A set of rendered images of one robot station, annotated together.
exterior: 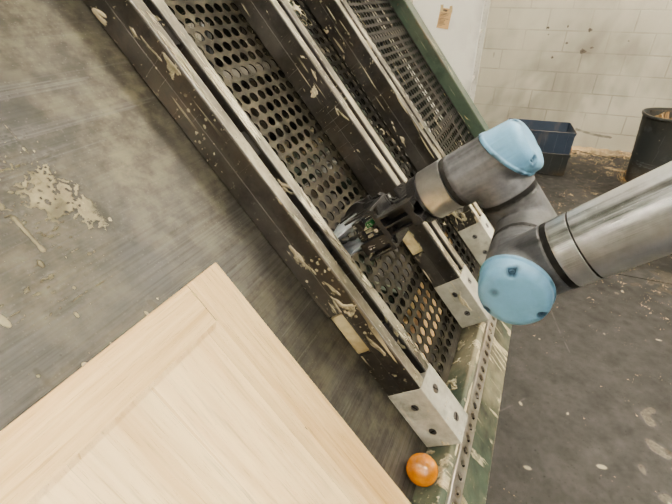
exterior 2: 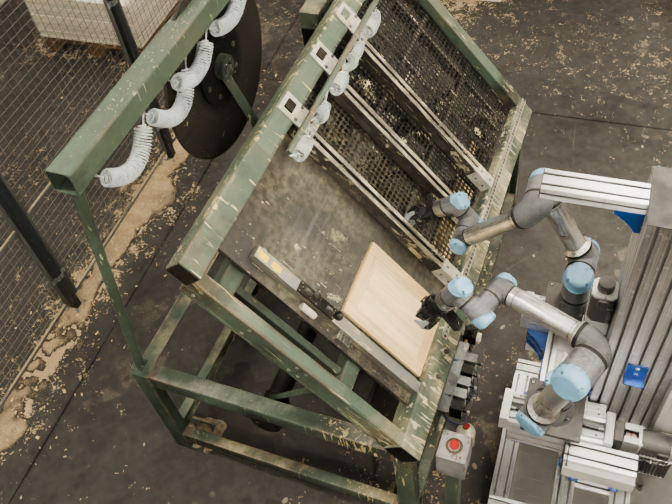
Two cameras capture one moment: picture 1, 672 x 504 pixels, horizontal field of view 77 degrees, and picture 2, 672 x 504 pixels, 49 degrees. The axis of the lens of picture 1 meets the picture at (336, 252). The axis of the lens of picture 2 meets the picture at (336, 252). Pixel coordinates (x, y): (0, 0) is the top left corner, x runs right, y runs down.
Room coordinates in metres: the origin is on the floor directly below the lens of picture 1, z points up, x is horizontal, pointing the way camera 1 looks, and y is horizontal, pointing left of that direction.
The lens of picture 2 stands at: (-1.58, 0.17, 3.75)
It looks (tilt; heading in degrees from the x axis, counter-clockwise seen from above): 51 degrees down; 4
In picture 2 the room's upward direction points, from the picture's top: 10 degrees counter-clockwise
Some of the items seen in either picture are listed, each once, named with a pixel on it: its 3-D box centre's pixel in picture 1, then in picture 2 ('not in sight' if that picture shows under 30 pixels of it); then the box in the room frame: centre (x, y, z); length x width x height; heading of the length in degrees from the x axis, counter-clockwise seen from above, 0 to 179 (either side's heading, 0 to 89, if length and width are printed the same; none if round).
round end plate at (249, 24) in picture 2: not in sight; (222, 66); (1.03, 0.70, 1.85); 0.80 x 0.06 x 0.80; 156
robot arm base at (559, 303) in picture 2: not in sight; (573, 299); (0.17, -0.65, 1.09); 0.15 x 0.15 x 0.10
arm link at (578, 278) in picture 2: not in sight; (577, 281); (0.18, -0.65, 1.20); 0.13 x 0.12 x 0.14; 155
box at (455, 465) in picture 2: not in sight; (454, 455); (-0.35, -0.06, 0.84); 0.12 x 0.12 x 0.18; 66
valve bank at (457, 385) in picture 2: not in sight; (464, 376); (0.08, -0.18, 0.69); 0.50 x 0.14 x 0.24; 156
